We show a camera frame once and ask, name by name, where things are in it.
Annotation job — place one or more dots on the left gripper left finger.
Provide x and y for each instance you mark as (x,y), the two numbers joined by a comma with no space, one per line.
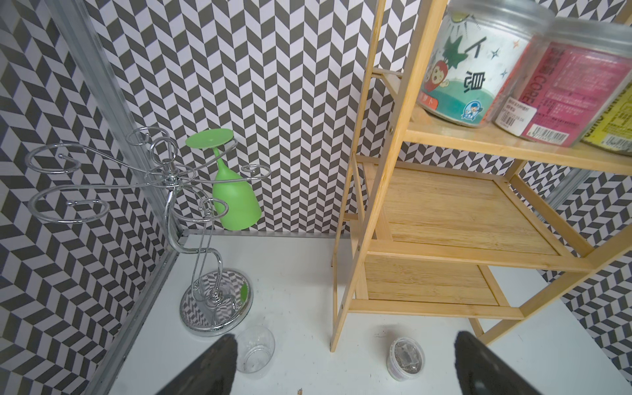
(211,373)

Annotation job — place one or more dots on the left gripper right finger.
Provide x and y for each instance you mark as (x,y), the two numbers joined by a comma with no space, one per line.
(480,371)

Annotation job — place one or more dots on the yellow label seed jar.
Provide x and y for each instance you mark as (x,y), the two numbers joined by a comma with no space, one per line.
(612,131)

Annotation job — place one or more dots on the carrot seed jar red label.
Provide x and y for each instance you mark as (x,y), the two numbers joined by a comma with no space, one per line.
(476,57)

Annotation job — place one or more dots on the flower seed jar pink label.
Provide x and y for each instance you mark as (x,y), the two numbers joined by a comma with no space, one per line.
(578,69)

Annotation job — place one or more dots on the bamboo three-tier shelf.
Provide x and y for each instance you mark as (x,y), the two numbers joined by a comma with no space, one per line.
(434,241)

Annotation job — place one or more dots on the clear glass cup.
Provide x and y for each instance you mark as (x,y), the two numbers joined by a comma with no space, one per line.
(255,352)

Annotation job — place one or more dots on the small clear tub far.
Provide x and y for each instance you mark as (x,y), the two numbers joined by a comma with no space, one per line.
(405,360)

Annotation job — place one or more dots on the green plastic goblet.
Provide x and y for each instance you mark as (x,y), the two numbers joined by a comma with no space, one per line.
(234,197)

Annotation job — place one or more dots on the chrome wire glass rack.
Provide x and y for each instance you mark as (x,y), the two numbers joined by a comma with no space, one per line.
(218,298)

